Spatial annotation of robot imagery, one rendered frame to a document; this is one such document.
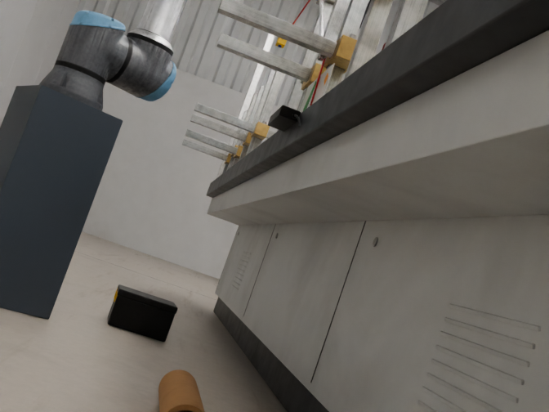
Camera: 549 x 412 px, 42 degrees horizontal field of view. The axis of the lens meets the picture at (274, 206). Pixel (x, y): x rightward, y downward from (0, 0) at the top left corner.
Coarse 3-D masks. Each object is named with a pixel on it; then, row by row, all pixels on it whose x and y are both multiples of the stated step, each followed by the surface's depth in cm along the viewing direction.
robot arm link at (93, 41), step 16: (80, 16) 205; (96, 16) 204; (80, 32) 203; (96, 32) 204; (112, 32) 206; (64, 48) 205; (80, 48) 203; (96, 48) 204; (112, 48) 207; (128, 48) 211; (80, 64) 203; (96, 64) 205; (112, 64) 209; (112, 80) 214
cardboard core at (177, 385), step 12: (180, 372) 147; (168, 384) 138; (180, 384) 135; (192, 384) 139; (168, 396) 129; (180, 396) 126; (192, 396) 127; (168, 408) 121; (180, 408) 120; (192, 408) 120
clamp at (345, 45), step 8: (344, 40) 156; (352, 40) 156; (336, 48) 158; (344, 48) 156; (352, 48) 156; (336, 56) 156; (344, 56) 156; (328, 64) 163; (336, 64) 161; (344, 64) 159; (344, 72) 165
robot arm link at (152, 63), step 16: (160, 0) 218; (176, 0) 219; (144, 16) 219; (160, 16) 218; (176, 16) 221; (128, 32) 220; (144, 32) 216; (160, 32) 218; (144, 48) 215; (160, 48) 217; (128, 64) 211; (144, 64) 215; (160, 64) 218; (128, 80) 214; (144, 80) 216; (160, 80) 219; (144, 96) 222; (160, 96) 223
